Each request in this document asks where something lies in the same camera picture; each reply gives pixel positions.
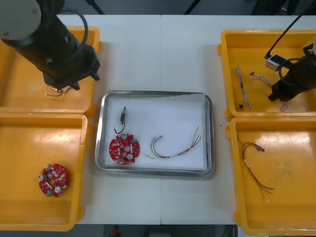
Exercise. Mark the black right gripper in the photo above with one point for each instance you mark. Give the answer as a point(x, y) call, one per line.
point(284, 86)

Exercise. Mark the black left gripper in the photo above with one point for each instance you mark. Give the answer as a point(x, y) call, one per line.
point(74, 69)

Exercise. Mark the round red circuit board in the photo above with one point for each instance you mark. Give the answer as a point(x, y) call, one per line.
point(116, 148)
point(59, 172)

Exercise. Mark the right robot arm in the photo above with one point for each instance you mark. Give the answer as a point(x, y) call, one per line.
point(306, 71)

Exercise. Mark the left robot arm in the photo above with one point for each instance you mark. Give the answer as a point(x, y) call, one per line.
point(49, 32)

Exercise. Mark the yellow-orange plastic bin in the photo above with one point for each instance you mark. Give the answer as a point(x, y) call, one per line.
point(291, 172)
point(24, 148)
point(247, 49)
point(19, 86)

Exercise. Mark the steel tray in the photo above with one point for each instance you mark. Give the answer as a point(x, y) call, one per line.
point(98, 148)

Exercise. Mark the black stand leg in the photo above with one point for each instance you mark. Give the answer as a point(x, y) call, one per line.
point(96, 7)
point(192, 7)

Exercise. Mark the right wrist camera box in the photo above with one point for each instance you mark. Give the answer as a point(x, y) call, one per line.
point(272, 63)

